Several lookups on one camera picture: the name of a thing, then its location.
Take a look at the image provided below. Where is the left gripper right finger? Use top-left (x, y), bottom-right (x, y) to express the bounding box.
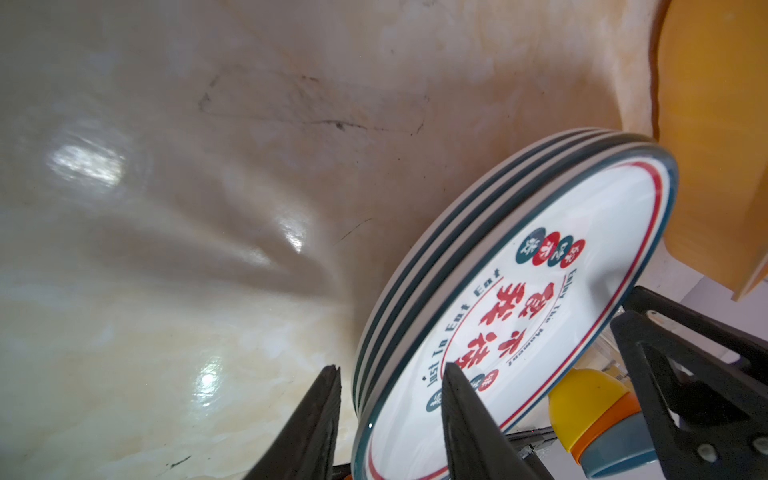
top-left (441, 363), bottom-right (555, 480)

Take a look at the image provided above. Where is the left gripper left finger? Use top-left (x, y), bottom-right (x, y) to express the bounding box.
top-left (246, 365), bottom-right (341, 480)

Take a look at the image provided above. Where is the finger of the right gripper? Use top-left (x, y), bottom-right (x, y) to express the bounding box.
top-left (610, 287), bottom-right (767, 479)

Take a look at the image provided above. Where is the white plate red green print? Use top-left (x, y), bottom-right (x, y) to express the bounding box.
top-left (351, 142), bottom-right (679, 479)

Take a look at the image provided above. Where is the white plate green band rim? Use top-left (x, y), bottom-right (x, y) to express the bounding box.
top-left (352, 127), bottom-right (653, 416)

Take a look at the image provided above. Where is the yellow plastic bin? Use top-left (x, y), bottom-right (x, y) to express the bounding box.
top-left (652, 1), bottom-right (767, 301)

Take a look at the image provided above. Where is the orange bowl in stack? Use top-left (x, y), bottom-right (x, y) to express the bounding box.
top-left (570, 392), bottom-right (641, 464)

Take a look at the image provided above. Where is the yellow bowl under blue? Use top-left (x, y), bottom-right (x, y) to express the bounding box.
top-left (548, 368), bottom-right (630, 452)

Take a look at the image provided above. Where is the clear cup near bowls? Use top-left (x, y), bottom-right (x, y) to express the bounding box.
top-left (575, 333), bottom-right (631, 387)

